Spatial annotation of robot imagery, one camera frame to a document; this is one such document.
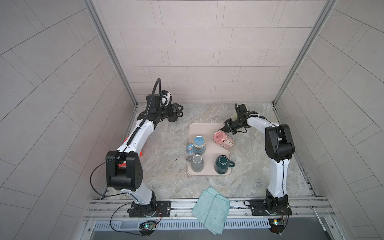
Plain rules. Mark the grey mug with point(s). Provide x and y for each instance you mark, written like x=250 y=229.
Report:
x=196 y=163

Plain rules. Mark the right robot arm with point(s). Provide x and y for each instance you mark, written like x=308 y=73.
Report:
x=279 y=147

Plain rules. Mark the pink ghost mug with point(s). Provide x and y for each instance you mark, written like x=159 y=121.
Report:
x=224 y=140

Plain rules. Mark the circuit board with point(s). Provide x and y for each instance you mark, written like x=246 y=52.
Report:
x=277 y=225
x=148 y=226

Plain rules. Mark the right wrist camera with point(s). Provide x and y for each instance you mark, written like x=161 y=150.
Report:
x=241 y=111

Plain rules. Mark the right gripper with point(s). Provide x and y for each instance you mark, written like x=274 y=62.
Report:
x=229 y=124

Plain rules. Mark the black mug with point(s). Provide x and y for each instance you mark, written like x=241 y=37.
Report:
x=172 y=118

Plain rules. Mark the teal folded cloth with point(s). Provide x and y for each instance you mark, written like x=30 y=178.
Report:
x=212 y=210

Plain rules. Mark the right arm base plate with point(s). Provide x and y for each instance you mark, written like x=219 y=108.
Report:
x=259 y=208

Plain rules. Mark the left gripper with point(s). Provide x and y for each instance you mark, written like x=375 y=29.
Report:
x=173 y=112

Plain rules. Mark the dark green mug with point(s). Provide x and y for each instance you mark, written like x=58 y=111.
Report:
x=223 y=164

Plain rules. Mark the blue butterfly mug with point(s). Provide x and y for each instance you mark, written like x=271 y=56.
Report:
x=197 y=147

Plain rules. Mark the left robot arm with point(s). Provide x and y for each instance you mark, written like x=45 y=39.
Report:
x=124 y=170

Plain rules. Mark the right circuit board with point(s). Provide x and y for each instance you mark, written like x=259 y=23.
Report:
x=277 y=225

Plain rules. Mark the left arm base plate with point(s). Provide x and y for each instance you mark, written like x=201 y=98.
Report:
x=160 y=208

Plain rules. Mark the beige tray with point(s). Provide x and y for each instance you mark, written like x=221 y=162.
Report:
x=213 y=150

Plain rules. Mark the left circuit board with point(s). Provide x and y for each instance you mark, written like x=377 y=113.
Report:
x=148 y=226

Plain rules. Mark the red shark plush toy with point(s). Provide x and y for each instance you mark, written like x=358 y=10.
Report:
x=141 y=153

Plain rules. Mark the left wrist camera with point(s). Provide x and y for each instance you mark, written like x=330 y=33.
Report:
x=165 y=98

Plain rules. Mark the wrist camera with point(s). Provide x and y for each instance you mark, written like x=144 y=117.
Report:
x=165 y=98
x=241 y=111

